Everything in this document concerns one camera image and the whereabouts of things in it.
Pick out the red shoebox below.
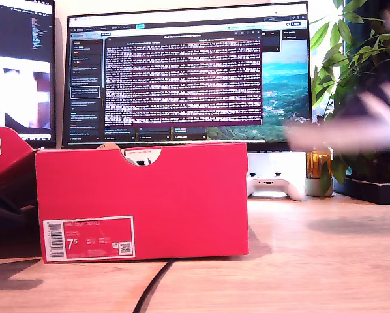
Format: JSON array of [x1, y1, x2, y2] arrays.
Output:
[[35, 142, 250, 264]]

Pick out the wide black computer monitor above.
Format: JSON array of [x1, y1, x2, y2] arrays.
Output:
[[61, 1, 314, 153]]

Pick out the white game controller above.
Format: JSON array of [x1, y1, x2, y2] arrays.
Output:
[[247, 172, 307, 202]]

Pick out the small pale round pot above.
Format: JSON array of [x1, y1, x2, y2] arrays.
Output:
[[305, 177, 335, 198]]

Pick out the green leafy houseplant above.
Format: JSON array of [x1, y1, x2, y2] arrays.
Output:
[[308, 0, 390, 198]]

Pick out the brown packing paper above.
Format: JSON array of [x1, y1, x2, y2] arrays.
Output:
[[95, 142, 124, 151]]

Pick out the black square planter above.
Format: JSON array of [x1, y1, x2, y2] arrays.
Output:
[[333, 177, 390, 205]]

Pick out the red shoebox lid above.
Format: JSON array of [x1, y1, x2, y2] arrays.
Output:
[[0, 126, 41, 183]]

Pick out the black monitor with camera feeds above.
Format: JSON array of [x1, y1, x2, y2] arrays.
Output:
[[0, 0, 57, 149]]

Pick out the amber pump bottle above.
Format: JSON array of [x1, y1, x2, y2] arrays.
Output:
[[306, 149, 333, 179]]

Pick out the thick black table cable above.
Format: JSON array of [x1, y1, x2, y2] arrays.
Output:
[[132, 260, 175, 313]]

